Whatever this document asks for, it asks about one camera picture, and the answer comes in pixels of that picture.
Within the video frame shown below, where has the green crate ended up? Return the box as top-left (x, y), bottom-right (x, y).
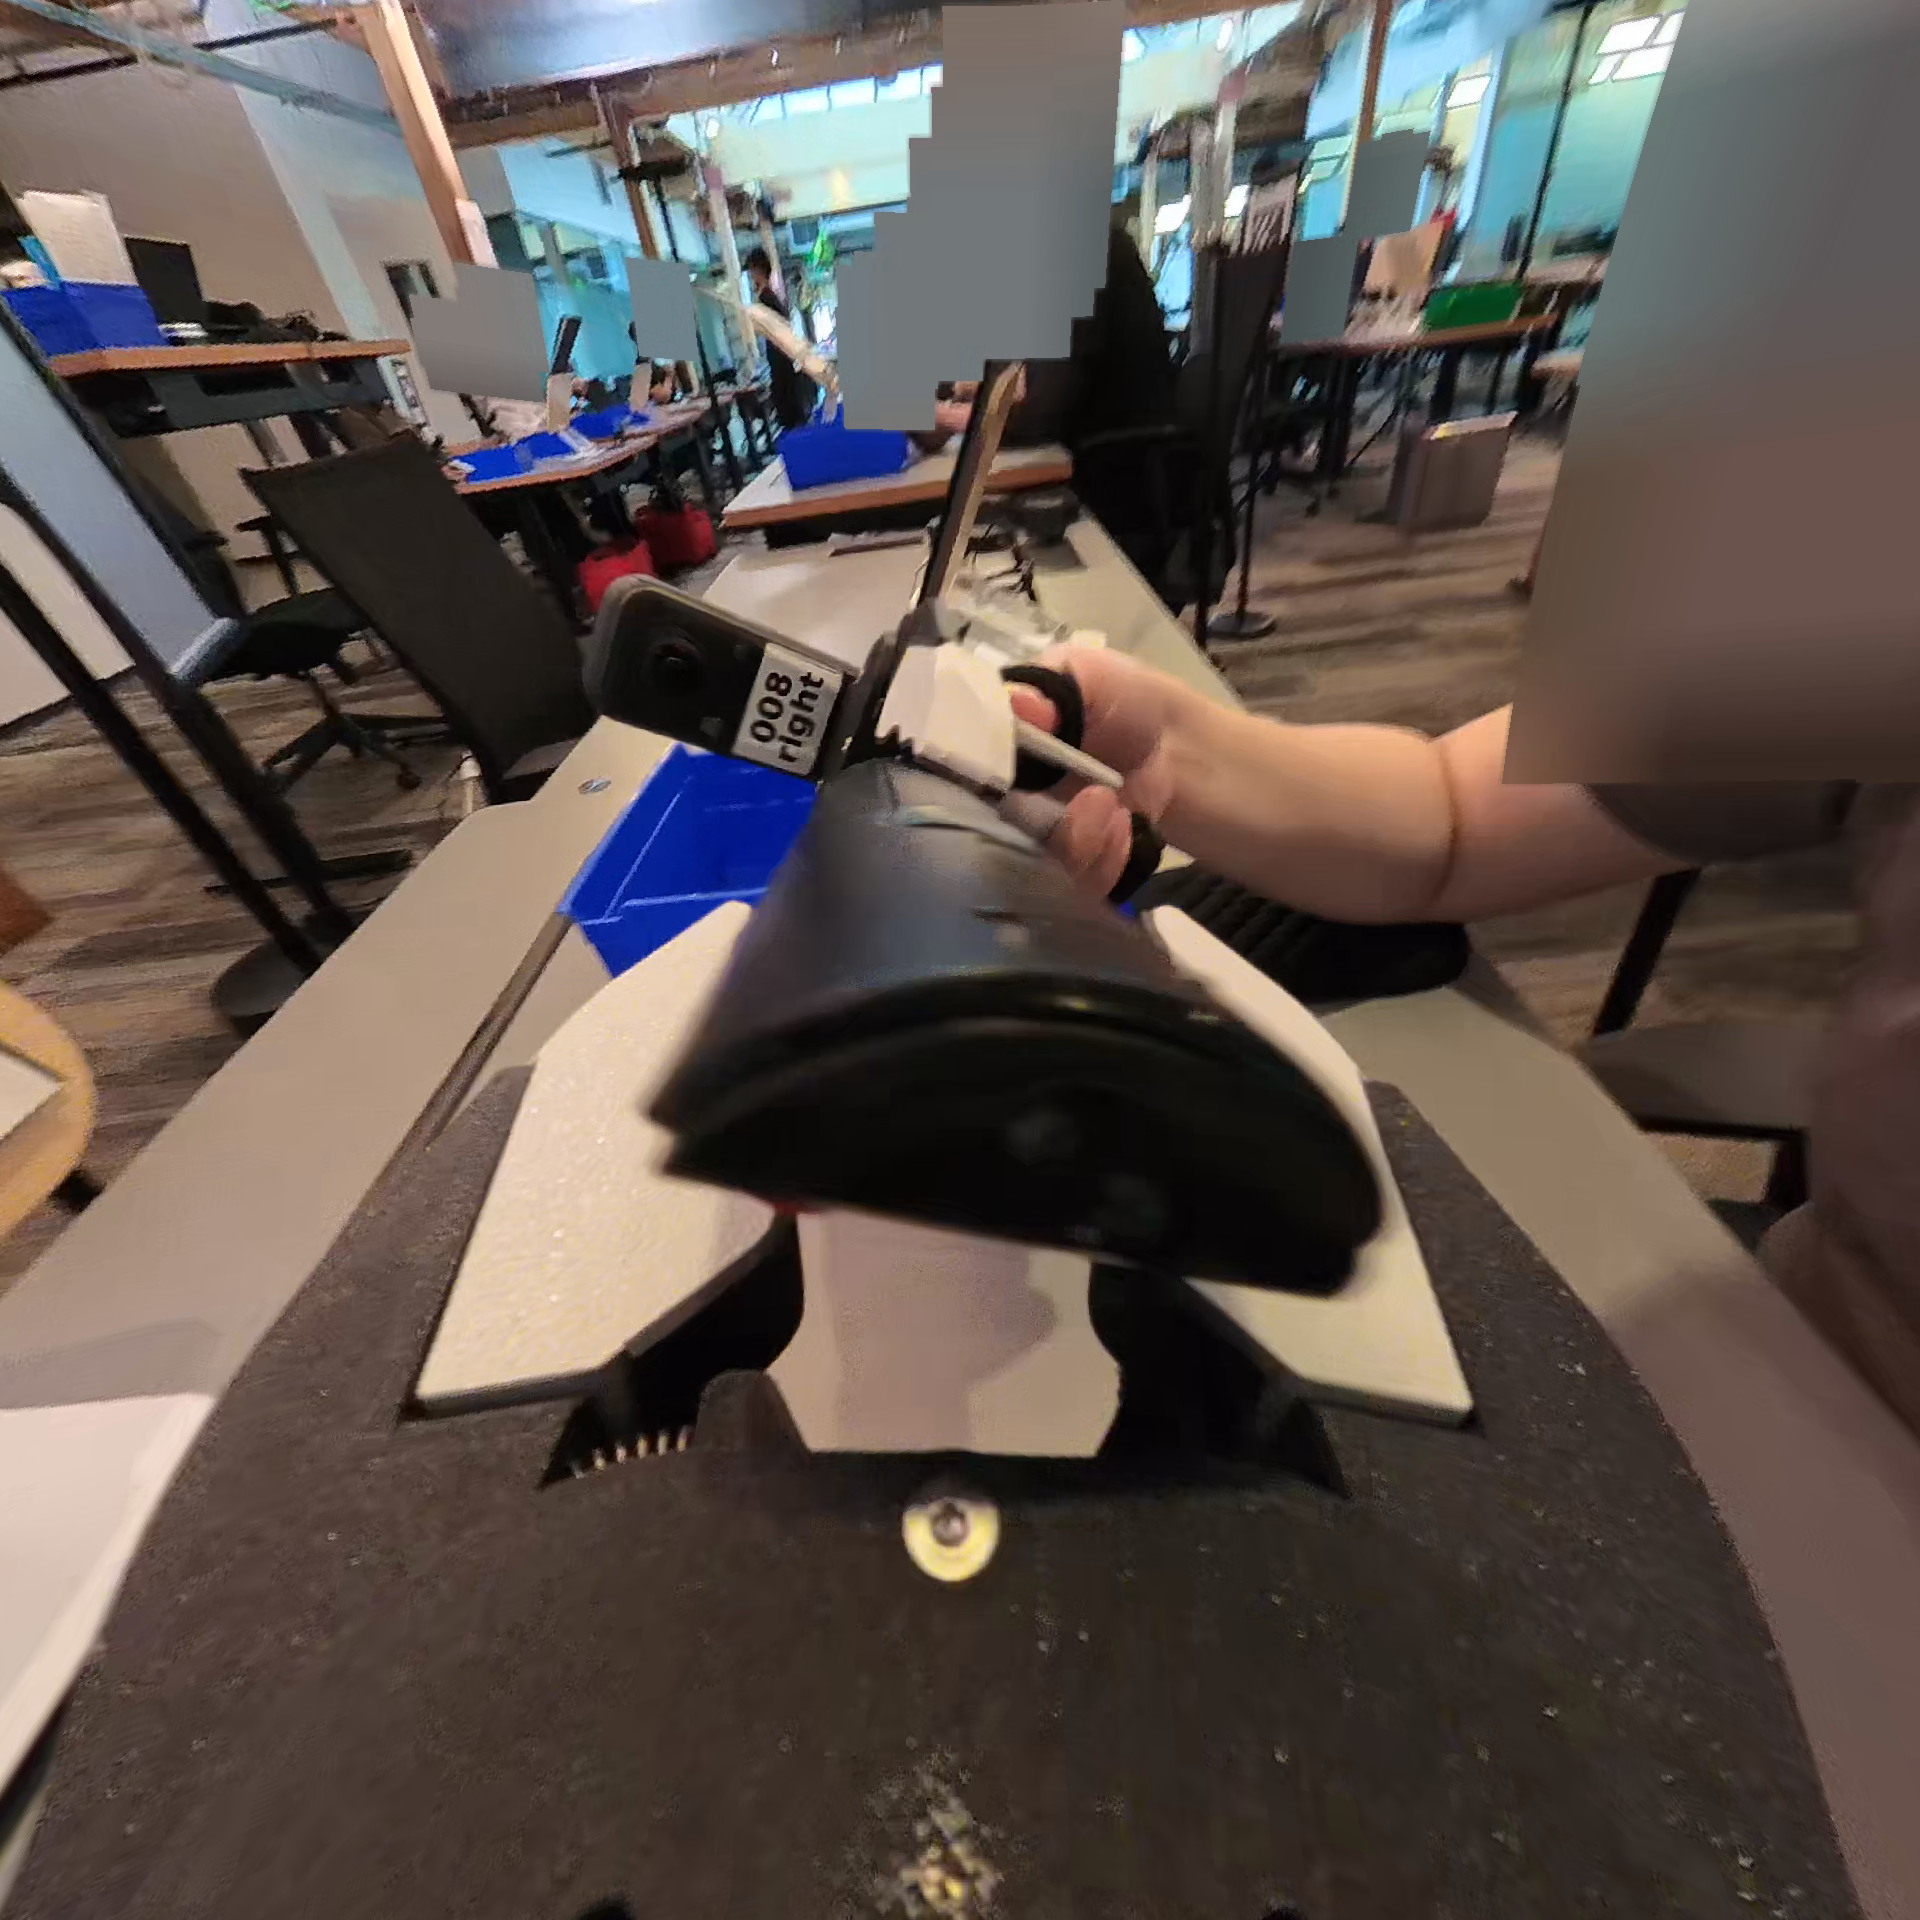
top-left (1421, 277), bottom-right (1561, 335)

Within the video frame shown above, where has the small blue storage bin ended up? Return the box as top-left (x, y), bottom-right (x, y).
top-left (778, 421), bottom-right (921, 492)

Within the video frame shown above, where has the wooden instruction poster board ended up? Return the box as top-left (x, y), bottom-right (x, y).
top-left (0, 975), bottom-right (106, 1247)

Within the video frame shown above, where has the person's right hand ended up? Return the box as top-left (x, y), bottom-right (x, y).
top-left (997, 645), bottom-right (1248, 904)

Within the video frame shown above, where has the white stand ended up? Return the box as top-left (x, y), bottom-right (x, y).
top-left (0, 1392), bottom-right (220, 1788)

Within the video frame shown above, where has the black wheeled office chair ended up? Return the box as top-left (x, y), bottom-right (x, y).
top-left (164, 517), bottom-right (453, 798)

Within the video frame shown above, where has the silver trash bin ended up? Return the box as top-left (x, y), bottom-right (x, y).
top-left (1393, 410), bottom-right (1519, 530)

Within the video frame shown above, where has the black remote control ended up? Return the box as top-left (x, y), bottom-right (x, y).
top-left (647, 757), bottom-right (1385, 1298)

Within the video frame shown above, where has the blue plastic bin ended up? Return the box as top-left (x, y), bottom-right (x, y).
top-left (563, 743), bottom-right (828, 975)

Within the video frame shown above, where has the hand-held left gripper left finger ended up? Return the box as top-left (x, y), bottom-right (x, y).
top-left (409, 895), bottom-right (804, 1420)

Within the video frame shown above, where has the person's right forearm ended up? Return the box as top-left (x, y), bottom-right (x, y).
top-left (1200, 704), bottom-right (1863, 924)

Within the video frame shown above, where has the black framed monitor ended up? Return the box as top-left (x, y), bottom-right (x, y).
top-left (0, 300), bottom-right (249, 693)

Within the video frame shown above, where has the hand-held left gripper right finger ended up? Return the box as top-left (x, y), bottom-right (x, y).
top-left (1089, 903), bottom-right (1479, 1425)

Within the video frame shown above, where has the row of blue bins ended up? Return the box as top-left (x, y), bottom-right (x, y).
top-left (448, 401), bottom-right (666, 492)

